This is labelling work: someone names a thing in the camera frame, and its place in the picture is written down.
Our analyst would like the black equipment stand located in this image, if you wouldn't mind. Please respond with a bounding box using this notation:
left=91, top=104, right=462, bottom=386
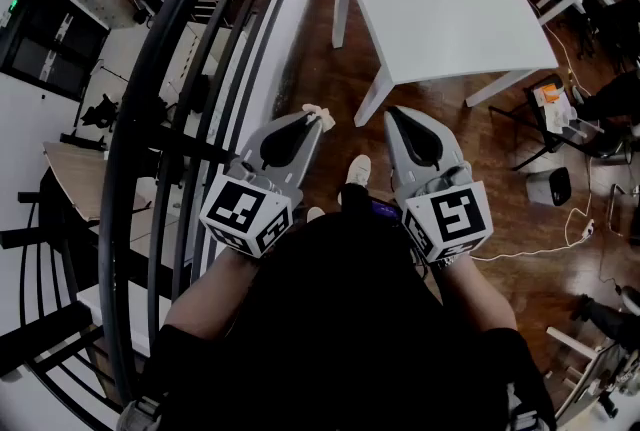
left=78, top=92, right=121, bottom=131

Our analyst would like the black stair railing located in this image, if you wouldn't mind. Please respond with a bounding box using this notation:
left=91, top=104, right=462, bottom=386
left=0, top=166, right=114, bottom=431

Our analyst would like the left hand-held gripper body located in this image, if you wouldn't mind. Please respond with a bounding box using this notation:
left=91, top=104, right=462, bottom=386
left=198, top=157, right=305, bottom=259

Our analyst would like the metal frame chair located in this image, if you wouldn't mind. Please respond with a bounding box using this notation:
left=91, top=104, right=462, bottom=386
left=606, top=181, right=640, bottom=241

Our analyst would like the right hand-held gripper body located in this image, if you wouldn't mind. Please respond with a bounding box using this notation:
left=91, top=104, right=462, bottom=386
left=391, top=161, right=495, bottom=265

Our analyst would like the person's right forearm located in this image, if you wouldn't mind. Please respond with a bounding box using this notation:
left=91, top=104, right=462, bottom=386
left=433, top=252, right=519, bottom=336

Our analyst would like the white square table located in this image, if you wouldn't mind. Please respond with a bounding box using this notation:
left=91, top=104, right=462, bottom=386
left=332, top=0, right=560, bottom=129

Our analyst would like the person's black clothing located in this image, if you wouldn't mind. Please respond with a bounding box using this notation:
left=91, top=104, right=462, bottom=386
left=142, top=182, right=557, bottom=431

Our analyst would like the white floor cable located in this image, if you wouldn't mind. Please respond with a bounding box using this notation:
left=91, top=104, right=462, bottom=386
left=469, top=153, right=597, bottom=263

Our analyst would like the person's left forearm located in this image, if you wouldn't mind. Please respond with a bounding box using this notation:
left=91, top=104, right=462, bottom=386
left=163, top=243, right=262, bottom=341

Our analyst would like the black framed glass door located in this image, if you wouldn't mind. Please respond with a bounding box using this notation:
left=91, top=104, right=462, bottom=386
left=0, top=0, right=110, bottom=101

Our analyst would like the black curved metal railing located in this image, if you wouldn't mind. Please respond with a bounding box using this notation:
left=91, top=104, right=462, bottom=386
left=97, top=0, right=346, bottom=408

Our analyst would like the white plastic bag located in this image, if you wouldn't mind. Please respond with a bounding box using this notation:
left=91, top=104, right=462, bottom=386
left=544, top=104, right=589, bottom=140

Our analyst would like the black folding chair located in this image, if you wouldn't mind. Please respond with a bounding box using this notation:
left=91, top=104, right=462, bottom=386
left=488, top=72, right=629, bottom=173

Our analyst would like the grey strap buckle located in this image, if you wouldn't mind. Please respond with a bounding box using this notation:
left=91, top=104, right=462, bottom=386
left=505, top=381, right=544, bottom=431
left=117, top=393, right=164, bottom=431

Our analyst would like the wooden table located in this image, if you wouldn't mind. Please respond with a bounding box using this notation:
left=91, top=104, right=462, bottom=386
left=42, top=140, right=154, bottom=224

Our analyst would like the orange white box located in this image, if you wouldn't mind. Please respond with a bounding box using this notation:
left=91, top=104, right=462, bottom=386
left=531, top=83, right=567, bottom=109

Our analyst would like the small white object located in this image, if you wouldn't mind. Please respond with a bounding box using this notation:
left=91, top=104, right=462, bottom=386
left=301, top=102, right=336, bottom=133

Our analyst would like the black office chair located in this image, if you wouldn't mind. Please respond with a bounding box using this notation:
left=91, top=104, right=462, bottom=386
left=578, top=0, right=640, bottom=70

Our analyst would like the black device purple screen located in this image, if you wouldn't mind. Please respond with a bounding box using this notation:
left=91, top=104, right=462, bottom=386
left=368, top=197, right=404, bottom=223

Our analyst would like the light wooden stand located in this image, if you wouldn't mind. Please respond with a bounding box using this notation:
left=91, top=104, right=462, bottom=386
left=543, top=324, right=640, bottom=425

